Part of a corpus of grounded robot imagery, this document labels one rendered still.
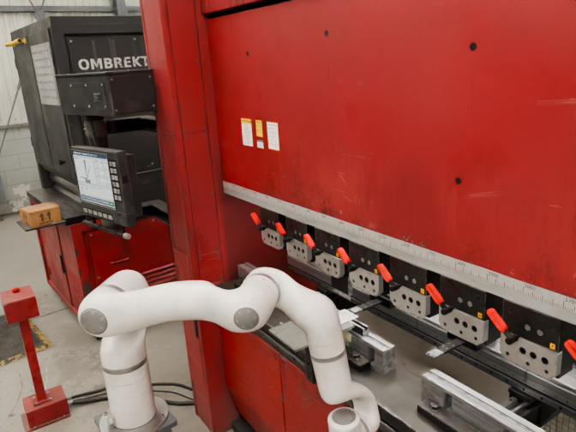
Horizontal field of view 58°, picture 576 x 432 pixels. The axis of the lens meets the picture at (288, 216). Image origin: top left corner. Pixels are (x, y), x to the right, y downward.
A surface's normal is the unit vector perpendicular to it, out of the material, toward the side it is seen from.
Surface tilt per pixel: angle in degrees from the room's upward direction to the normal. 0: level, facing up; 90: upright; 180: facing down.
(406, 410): 0
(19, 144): 90
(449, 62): 90
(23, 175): 90
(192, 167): 90
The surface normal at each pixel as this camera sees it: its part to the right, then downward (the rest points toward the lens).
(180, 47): 0.55, 0.21
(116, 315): 0.30, 0.13
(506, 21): -0.83, 0.22
